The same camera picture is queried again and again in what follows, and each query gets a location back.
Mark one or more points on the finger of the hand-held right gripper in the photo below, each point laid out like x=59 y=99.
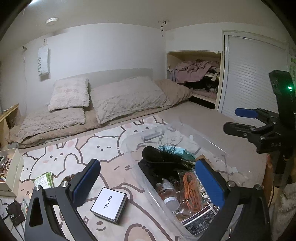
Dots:
x=238 y=129
x=245 y=112

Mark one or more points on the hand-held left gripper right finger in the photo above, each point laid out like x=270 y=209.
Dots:
x=208 y=183

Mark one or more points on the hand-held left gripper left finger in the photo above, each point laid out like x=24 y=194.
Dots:
x=85 y=183

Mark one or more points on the brown fur headband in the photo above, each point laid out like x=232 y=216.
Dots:
x=69 y=178

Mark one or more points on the clear plastic storage bin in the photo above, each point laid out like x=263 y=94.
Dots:
x=151 y=135

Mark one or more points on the small black box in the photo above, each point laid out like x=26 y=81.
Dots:
x=16 y=212

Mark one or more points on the person's right forearm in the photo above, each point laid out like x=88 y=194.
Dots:
x=286 y=208

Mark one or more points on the white gift box black edges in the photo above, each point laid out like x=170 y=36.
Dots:
x=107 y=204

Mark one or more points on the beige mattress sheet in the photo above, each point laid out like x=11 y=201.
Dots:
x=208 y=120

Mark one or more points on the teal fabric piece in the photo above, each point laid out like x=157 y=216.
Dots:
x=189 y=156

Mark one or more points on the bunny printed bed sheet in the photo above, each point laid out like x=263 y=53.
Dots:
x=76 y=150

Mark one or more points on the white shutter door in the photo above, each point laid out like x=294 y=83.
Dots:
x=249 y=76

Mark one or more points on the playing card deck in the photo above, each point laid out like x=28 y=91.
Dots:
x=201 y=220

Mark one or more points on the clear plastic bottle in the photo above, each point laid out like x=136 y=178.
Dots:
x=170 y=197

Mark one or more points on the green wet wipes pack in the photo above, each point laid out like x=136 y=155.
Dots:
x=45 y=179

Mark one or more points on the black feather headpiece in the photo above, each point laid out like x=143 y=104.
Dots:
x=166 y=160

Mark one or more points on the pink clothes pile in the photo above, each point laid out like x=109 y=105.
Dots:
x=192 y=71

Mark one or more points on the quilted beige pillow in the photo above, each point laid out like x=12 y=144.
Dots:
x=50 y=122
x=127 y=99

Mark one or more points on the beige folded duvet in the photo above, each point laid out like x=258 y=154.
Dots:
x=175 y=92

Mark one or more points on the white shoebox of accessories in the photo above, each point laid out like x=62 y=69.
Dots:
x=13 y=171

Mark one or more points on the built-in closet shelf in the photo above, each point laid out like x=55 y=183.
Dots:
x=171 y=62

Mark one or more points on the fluffy white pillow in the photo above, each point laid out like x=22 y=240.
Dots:
x=69 y=95

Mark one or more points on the wooden bedside shelf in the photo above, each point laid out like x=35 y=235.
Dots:
x=9 y=115

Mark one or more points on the white hanging paper bag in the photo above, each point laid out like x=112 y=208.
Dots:
x=43 y=60

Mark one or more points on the round ceiling smoke detector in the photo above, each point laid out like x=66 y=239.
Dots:
x=51 y=20

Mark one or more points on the black wall clip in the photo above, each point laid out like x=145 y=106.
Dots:
x=163 y=25

